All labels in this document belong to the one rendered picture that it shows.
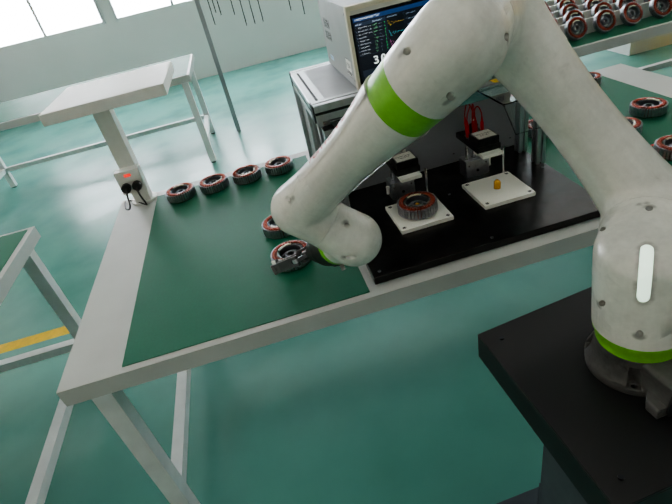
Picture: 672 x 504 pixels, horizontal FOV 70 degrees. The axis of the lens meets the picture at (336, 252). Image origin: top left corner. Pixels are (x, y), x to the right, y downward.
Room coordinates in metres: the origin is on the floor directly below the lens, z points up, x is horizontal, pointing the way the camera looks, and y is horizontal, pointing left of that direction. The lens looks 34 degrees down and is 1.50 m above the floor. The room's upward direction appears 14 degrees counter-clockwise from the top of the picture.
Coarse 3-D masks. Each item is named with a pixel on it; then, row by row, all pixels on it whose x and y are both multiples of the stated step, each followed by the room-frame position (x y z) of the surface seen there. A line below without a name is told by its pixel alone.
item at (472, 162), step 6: (462, 156) 1.35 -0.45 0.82; (462, 162) 1.33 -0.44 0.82; (468, 162) 1.30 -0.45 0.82; (474, 162) 1.30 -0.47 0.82; (480, 162) 1.31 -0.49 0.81; (486, 162) 1.31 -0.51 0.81; (462, 168) 1.33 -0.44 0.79; (468, 168) 1.30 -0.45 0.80; (474, 168) 1.30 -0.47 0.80; (480, 168) 1.31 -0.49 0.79; (486, 168) 1.31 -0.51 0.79; (462, 174) 1.33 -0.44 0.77; (468, 174) 1.30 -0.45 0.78; (474, 174) 1.30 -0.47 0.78; (480, 174) 1.31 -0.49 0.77
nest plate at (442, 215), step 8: (392, 208) 1.21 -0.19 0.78; (440, 208) 1.15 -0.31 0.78; (392, 216) 1.17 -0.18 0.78; (400, 216) 1.16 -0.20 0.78; (432, 216) 1.12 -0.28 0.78; (440, 216) 1.11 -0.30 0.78; (448, 216) 1.10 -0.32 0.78; (400, 224) 1.12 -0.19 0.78; (408, 224) 1.11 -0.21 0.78; (416, 224) 1.10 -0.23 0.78; (424, 224) 1.09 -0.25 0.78; (432, 224) 1.09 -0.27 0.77; (408, 232) 1.08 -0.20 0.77
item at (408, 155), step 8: (408, 152) 1.26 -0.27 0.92; (392, 160) 1.24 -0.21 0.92; (400, 160) 1.22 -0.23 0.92; (408, 160) 1.21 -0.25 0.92; (416, 160) 1.21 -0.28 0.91; (392, 168) 1.24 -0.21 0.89; (400, 168) 1.21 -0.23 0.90; (408, 168) 1.21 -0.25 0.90; (416, 168) 1.21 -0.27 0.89; (392, 176) 1.30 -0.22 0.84; (400, 176) 1.20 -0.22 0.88; (408, 176) 1.19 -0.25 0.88; (416, 176) 1.19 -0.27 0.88
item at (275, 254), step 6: (294, 240) 1.16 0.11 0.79; (300, 240) 1.15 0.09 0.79; (276, 246) 1.15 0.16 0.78; (282, 246) 1.14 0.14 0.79; (288, 246) 1.14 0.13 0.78; (294, 246) 1.14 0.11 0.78; (300, 246) 1.13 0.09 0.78; (276, 252) 1.12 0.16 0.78; (282, 252) 1.13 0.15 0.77; (288, 252) 1.12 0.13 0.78; (294, 252) 1.11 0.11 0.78; (276, 258) 1.09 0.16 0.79; (282, 258) 1.08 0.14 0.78; (306, 264) 1.07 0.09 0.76; (288, 270) 1.06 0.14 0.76; (294, 270) 1.06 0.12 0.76
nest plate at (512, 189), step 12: (480, 180) 1.25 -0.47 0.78; (492, 180) 1.23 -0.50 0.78; (504, 180) 1.22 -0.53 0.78; (516, 180) 1.20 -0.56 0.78; (468, 192) 1.21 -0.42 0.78; (480, 192) 1.18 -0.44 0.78; (492, 192) 1.17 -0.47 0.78; (504, 192) 1.15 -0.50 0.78; (516, 192) 1.14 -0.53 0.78; (528, 192) 1.12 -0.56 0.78; (480, 204) 1.13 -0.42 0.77; (492, 204) 1.11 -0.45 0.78
